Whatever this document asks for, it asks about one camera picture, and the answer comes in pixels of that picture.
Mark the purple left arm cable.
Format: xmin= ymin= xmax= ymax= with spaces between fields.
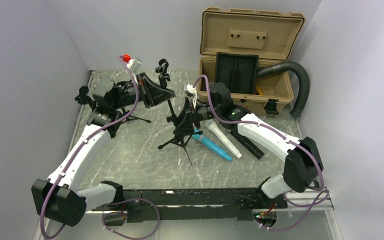
xmin=38 ymin=55 xmax=161 ymax=240

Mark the black tool tray insert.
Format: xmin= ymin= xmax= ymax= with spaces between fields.
xmin=214 ymin=52 xmax=259 ymax=94

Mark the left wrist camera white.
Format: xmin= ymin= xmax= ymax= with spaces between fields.
xmin=118 ymin=54 xmax=142 ymax=73

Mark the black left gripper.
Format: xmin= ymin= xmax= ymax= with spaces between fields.
xmin=112 ymin=72 xmax=176 ymax=110

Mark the cyan microphone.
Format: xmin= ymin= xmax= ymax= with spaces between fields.
xmin=191 ymin=132 xmax=233 ymax=162

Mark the black corrugated hose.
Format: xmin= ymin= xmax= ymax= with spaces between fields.
xmin=256 ymin=60 xmax=311 ymax=118

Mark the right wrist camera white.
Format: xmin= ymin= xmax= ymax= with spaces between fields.
xmin=184 ymin=84 xmax=198 ymax=109

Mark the yellow handled screwdriver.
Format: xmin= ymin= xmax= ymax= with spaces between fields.
xmin=255 ymin=86 xmax=264 ymax=96

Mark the tan plastic toolbox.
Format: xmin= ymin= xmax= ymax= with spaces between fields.
xmin=199 ymin=7 xmax=306 ymax=116

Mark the black tripod stand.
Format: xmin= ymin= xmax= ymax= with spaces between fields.
xmin=155 ymin=58 xmax=193 ymax=166
xmin=109 ymin=79 xmax=152 ymax=124

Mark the black round base mic stand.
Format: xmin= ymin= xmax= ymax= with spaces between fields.
xmin=74 ymin=85 xmax=96 ymax=110

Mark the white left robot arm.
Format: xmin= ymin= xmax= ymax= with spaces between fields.
xmin=31 ymin=72 xmax=175 ymax=227

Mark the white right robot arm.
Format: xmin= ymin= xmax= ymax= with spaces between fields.
xmin=174 ymin=82 xmax=325 ymax=208

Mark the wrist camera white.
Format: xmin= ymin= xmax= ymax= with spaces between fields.
xmin=118 ymin=54 xmax=142 ymax=73
xmin=184 ymin=84 xmax=198 ymax=109

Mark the white microphone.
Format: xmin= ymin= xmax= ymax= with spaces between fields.
xmin=205 ymin=119 xmax=243 ymax=159

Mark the black microphone silver grille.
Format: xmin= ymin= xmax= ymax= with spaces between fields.
xmin=226 ymin=129 xmax=265 ymax=160

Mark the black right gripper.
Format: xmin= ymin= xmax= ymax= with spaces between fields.
xmin=173 ymin=97 xmax=222 ymax=135

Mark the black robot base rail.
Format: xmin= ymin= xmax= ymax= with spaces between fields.
xmin=93 ymin=187 xmax=288 ymax=223

